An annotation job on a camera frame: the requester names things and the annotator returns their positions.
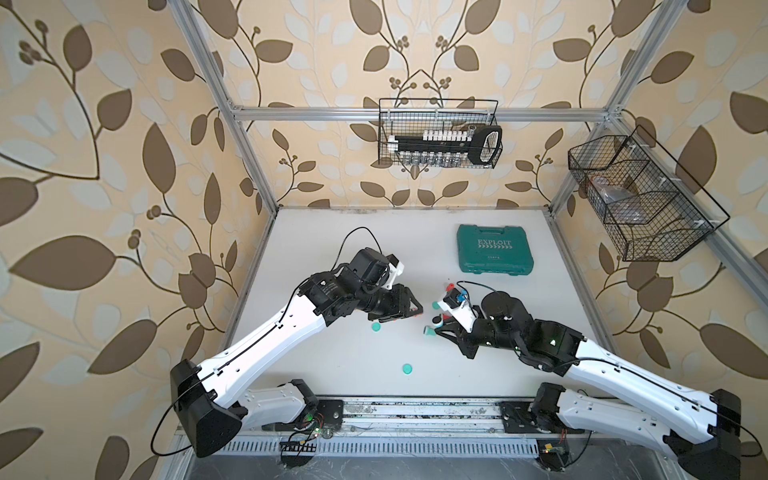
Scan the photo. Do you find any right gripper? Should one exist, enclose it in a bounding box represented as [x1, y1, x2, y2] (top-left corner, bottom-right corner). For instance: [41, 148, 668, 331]
[434, 304, 522, 358]

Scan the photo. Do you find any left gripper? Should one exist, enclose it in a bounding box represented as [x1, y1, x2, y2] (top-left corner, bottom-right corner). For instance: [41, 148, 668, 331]
[353, 282, 425, 319]

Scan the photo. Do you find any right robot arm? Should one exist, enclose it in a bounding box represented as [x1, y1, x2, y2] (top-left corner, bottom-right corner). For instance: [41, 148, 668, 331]
[432, 288, 743, 479]

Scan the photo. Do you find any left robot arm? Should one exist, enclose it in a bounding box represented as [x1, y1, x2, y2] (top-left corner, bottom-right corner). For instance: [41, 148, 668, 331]
[169, 264, 423, 458]

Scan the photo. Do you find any green tool case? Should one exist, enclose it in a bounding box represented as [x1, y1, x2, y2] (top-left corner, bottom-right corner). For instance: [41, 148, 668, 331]
[456, 224, 534, 276]

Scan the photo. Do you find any black white tool in basket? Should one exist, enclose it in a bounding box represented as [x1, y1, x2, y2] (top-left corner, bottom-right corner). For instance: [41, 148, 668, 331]
[384, 125, 503, 169]

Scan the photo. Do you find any plastic bag in basket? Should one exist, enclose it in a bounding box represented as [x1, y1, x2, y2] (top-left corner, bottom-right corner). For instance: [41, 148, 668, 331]
[586, 176, 648, 225]

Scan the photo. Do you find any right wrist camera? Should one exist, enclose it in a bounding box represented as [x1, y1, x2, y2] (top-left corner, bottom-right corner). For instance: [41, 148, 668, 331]
[437, 283, 477, 333]

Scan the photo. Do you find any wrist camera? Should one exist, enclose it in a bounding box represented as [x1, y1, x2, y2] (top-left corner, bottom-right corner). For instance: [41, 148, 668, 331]
[348, 247, 404, 290]
[437, 283, 477, 333]

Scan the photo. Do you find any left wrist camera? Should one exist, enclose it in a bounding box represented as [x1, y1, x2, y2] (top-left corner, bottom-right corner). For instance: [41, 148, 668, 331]
[348, 247, 404, 290]

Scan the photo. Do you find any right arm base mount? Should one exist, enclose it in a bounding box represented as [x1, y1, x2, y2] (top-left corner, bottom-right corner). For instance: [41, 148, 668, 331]
[498, 382, 585, 435]

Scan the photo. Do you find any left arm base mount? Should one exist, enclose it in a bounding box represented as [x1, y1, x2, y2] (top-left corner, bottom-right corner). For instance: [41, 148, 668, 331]
[261, 379, 344, 438]

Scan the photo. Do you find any back wire basket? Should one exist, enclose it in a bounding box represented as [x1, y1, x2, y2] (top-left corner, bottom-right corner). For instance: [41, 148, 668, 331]
[377, 97, 503, 169]

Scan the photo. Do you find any wire basket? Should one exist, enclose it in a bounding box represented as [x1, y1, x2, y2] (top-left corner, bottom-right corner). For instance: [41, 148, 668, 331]
[377, 97, 503, 169]
[568, 125, 731, 262]

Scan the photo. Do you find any right wire basket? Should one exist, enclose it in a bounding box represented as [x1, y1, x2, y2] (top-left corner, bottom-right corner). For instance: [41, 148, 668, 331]
[568, 125, 731, 262]

